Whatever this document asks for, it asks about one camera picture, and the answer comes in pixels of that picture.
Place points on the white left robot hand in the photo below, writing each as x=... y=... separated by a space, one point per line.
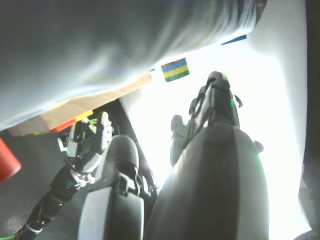
x=212 y=175

